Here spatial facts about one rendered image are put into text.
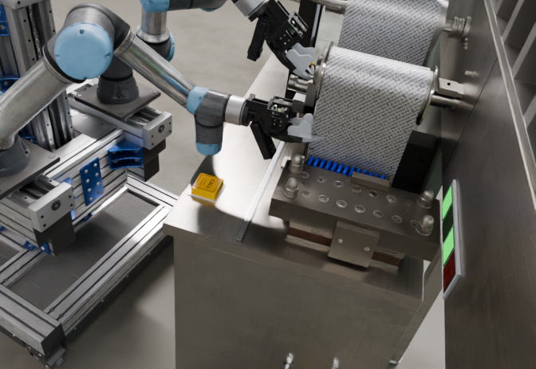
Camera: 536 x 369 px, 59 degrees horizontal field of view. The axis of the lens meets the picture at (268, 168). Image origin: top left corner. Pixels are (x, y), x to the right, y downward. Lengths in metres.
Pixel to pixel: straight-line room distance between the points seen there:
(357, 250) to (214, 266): 0.38
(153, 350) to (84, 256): 0.47
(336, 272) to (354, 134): 0.34
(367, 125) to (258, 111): 0.28
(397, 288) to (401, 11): 0.70
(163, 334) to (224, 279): 0.83
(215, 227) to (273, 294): 0.24
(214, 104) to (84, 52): 0.33
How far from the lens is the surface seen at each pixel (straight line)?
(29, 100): 1.25
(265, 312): 1.36
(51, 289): 2.02
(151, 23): 1.71
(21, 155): 1.56
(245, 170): 1.39
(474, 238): 0.82
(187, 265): 1.31
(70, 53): 1.14
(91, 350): 2.09
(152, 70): 1.32
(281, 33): 1.14
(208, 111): 1.24
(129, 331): 2.11
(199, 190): 1.28
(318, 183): 1.18
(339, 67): 1.14
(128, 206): 2.26
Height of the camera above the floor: 1.79
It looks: 40 degrees down
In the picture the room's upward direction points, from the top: 9 degrees clockwise
